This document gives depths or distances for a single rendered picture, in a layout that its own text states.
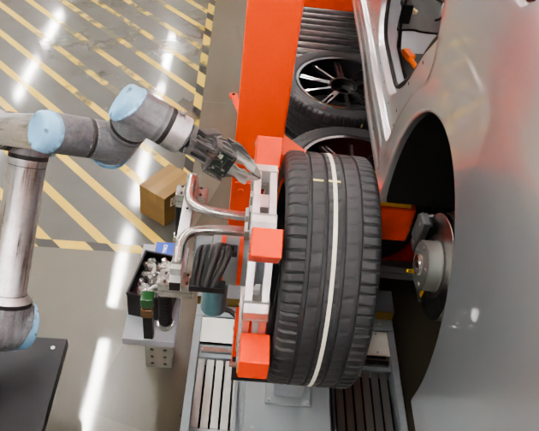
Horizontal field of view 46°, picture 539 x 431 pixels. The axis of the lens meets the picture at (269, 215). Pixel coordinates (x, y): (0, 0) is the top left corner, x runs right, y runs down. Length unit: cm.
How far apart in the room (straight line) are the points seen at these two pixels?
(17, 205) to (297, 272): 92
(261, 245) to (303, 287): 15
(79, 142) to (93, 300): 148
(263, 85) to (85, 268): 134
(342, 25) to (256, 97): 250
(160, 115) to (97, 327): 149
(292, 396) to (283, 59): 114
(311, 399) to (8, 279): 108
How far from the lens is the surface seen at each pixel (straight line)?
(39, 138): 144
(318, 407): 231
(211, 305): 212
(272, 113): 207
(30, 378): 230
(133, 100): 140
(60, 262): 301
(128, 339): 215
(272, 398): 229
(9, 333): 213
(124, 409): 254
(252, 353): 159
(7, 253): 207
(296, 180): 160
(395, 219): 240
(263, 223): 156
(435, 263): 188
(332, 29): 440
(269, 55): 196
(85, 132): 145
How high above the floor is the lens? 219
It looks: 43 degrees down
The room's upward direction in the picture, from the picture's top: 8 degrees clockwise
